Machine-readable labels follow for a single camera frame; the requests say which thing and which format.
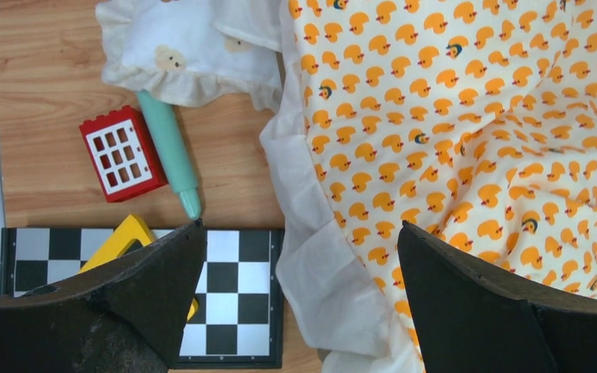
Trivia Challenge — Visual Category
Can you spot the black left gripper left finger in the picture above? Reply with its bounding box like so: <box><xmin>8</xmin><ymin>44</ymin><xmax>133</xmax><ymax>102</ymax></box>
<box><xmin>0</xmin><ymin>220</ymin><xmax>207</xmax><ymax>372</ymax></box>

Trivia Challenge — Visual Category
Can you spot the red window toy block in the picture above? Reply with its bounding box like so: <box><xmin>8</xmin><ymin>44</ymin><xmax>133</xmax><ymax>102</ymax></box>
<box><xmin>79</xmin><ymin>106</ymin><xmax>168</xmax><ymax>203</ymax></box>

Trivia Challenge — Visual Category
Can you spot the white duck pillow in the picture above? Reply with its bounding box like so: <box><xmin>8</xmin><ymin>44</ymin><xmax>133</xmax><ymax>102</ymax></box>
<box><xmin>96</xmin><ymin>1</ymin><xmax>282</xmax><ymax>111</ymax></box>

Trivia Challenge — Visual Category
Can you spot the teal cylinder toy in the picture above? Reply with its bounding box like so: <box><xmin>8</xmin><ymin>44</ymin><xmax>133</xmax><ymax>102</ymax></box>
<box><xmin>136</xmin><ymin>90</ymin><xmax>202</xmax><ymax>221</ymax></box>

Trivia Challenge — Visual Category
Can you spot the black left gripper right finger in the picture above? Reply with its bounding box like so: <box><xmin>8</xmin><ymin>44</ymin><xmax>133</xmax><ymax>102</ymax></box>
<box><xmin>397</xmin><ymin>222</ymin><xmax>597</xmax><ymax>372</ymax></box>

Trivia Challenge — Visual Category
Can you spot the black white checkerboard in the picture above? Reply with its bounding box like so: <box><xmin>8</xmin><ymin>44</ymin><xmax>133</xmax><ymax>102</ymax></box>
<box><xmin>2</xmin><ymin>228</ymin><xmax>284</xmax><ymax>369</ymax></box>

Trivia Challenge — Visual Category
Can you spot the yellow duck print blanket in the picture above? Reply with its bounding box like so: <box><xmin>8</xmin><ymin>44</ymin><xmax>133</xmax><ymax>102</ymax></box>
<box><xmin>260</xmin><ymin>1</ymin><xmax>597</xmax><ymax>372</ymax></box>

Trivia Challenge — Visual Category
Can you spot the yellow plastic block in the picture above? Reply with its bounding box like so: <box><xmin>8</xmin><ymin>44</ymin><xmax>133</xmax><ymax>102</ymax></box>
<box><xmin>78</xmin><ymin>214</ymin><xmax>201</xmax><ymax>322</ymax></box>

